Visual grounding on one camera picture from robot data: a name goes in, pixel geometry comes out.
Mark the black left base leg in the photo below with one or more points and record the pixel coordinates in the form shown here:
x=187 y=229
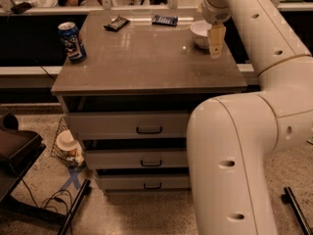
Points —
x=84 y=190

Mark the middle grey drawer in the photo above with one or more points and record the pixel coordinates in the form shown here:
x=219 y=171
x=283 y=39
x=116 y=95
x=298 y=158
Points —
x=119 y=159

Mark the grey drawer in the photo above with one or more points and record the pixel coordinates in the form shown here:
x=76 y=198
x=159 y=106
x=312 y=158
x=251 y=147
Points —
x=119 y=159
x=143 y=182
x=127 y=125

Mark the bottom grey drawer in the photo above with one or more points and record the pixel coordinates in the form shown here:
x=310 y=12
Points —
x=143 y=182

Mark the wire mesh waste basket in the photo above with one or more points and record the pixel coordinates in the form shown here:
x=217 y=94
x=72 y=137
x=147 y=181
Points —
x=72 y=158

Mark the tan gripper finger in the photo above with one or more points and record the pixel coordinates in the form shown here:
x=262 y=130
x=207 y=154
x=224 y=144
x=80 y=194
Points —
x=215 y=38

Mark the black device on ledge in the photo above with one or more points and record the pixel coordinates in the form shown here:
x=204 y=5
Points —
x=21 y=8

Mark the white ceramic bowl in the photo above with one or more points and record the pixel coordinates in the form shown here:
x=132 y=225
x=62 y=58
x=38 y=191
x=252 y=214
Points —
x=199 y=31

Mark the top grey drawer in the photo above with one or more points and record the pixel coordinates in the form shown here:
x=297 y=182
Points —
x=127 y=125

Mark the blue tape cross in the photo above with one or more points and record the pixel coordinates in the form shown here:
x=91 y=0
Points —
x=73 y=178

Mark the black right base leg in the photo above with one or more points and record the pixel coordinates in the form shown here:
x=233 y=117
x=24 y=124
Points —
x=289 y=198

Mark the blue snack packet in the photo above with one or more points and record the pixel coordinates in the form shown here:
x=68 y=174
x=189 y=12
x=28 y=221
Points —
x=163 y=20

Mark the blue pepsi can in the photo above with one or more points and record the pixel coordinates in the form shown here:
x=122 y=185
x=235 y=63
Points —
x=70 y=36

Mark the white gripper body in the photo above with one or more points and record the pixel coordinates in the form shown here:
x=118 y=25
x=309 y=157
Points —
x=213 y=13

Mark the grey drawer cabinet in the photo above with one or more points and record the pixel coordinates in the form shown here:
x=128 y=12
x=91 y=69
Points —
x=142 y=68

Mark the black base leg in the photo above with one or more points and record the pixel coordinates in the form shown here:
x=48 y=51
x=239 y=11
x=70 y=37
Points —
x=289 y=198
x=84 y=190

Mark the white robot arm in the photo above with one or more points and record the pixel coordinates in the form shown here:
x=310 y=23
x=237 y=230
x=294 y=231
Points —
x=229 y=136

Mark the dark snack bar wrapper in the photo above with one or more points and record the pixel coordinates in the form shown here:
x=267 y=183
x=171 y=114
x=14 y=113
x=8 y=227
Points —
x=117 y=24

